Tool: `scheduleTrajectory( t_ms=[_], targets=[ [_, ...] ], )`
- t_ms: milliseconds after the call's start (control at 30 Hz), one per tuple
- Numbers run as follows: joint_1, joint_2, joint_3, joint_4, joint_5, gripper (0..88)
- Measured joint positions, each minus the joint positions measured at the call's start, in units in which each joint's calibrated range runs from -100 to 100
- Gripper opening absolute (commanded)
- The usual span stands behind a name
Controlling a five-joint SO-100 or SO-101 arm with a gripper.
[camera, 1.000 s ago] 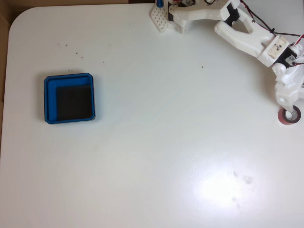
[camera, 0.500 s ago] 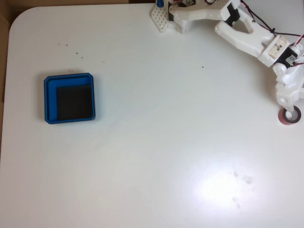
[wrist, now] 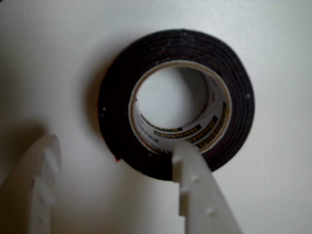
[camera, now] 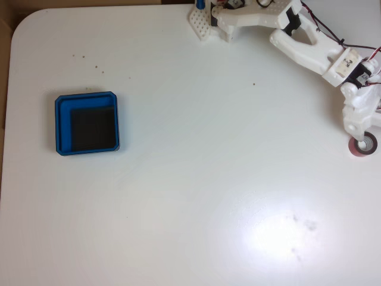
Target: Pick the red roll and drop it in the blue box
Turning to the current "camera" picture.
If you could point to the blue clamp knob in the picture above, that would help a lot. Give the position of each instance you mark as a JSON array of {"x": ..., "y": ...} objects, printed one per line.
[{"x": 200, "y": 3}]

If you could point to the blue square box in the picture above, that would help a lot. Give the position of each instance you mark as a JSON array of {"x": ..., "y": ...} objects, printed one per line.
[{"x": 61, "y": 128}]

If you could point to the red tape roll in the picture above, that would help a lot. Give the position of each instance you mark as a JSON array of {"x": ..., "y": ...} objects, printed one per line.
[{"x": 355, "y": 150}]

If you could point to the white perforated clamp plate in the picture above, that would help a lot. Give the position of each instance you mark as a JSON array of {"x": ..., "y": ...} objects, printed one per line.
[{"x": 201, "y": 25}]

